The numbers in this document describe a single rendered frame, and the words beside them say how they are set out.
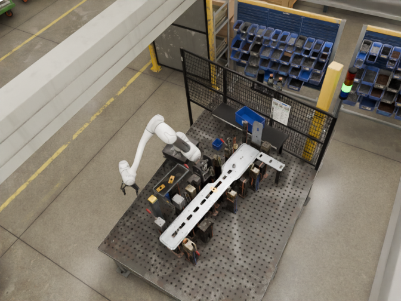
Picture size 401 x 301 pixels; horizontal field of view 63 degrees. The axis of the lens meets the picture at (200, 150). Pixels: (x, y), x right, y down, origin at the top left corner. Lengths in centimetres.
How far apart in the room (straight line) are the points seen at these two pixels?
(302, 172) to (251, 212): 76
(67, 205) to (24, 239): 65
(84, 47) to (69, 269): 377
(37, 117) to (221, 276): 271
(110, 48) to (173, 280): 267
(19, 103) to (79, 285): 368
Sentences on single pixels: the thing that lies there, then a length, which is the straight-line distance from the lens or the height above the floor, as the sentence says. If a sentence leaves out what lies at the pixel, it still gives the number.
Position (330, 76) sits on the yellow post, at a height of 193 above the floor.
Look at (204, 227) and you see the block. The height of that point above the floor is 103.
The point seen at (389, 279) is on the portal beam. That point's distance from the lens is 56.
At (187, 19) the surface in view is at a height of 120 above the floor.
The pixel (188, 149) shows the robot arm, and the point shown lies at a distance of 344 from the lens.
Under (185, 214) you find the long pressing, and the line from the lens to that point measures 316.
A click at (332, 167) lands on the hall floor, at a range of 484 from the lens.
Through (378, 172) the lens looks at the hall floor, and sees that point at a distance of 499.
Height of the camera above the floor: 380
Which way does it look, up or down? 52 degrees down
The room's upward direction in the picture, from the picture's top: 6 degrees counter-clockwise
